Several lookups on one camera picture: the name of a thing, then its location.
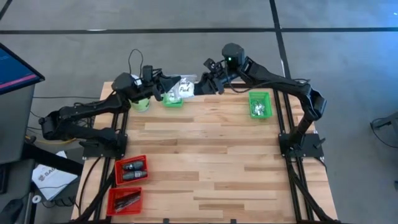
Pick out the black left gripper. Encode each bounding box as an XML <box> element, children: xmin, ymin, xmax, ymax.
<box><xmin>136</xmin><ymin>74</ymin><xmax>183</xmax><ymax>103</ymax></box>

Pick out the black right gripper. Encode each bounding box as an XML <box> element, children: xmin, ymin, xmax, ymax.
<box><xmin>193</xmin><ymin>65</ymin><xmax>239</xmax><ymax>96</ymax></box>

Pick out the green plastic basket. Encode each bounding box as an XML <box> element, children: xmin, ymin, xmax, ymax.
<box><xmin>162</xmin><ymin>91</ymin><xmax>185</xmax><ymax>109</ymax></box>
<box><xmin>248</xmin><ymin>90</ymin><xmax>274</xmax><ymax>120</ymax></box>

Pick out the green disinfecting wipes canister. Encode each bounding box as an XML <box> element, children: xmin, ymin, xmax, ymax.
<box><xmin>129</xmin><ymin>73</ymin><xmax>152</xmax><ymax>113</ymax></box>

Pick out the red plastic basket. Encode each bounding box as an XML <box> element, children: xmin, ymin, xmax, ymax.
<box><xmin>106</xmin><ymin>186</ymin><xmax>144</xmax><ymax>217</ymax></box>
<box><xmin>114</xmin><ymin>154</ymin><xmax>150</xmax><ymax>187</ymax></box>

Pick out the black beam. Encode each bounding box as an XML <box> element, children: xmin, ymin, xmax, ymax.
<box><xmin>21</xmin><ymin>142</ymin><xmax>84</xmax><ymax>175</ymax></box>

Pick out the white printed booklet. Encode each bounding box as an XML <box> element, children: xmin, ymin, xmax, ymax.
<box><xmin>31</xmin><ymin>151</ymin><xmax>79</xmax><ymax>201</ymax></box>

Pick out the monitor with blue screen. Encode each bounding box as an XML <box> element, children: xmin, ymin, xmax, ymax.
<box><xmin>0</xmin><ymin>42</ymin><xmax>46</xmax><ymax>96</ymax></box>

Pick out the grey cabinet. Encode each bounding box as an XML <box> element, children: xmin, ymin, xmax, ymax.
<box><xmin>0</xmin><ymin>83</ymin><xmax>37</xmax><ymax>165</ymax></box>

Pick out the black floor stand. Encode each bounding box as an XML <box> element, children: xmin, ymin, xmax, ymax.
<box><xmin>369</xmin><ymin>111</ymin><xmax>398</xmax><ymax>149</ymax></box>

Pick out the black chair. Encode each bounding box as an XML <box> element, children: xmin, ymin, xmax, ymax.
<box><xmin>0</xmin><ymin>197</ymin><xmax>25</xmax><ymax>224</ymax></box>

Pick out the black aluminium table frame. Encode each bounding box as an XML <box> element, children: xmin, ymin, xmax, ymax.
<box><xmin>73</xmin><ymin>79</ymin><xmax>341</xmax><ymax>224</ymax></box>

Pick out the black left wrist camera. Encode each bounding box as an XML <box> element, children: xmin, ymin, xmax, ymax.
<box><xmin>141</xmin><ymin>64</ymin><xmax>155</xmax><ymax>87</ymax></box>

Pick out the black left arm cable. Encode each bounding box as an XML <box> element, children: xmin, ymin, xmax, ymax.
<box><xmin>127</xmin><ymin>48</ymin><xmax>145</xmax><ymax>76</ymax></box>

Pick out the yellow floor cable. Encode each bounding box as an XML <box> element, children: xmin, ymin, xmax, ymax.
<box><xmin>26</xmin><ymin>135</ymin><xmax>78</xmax><ymax>146</ymax></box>

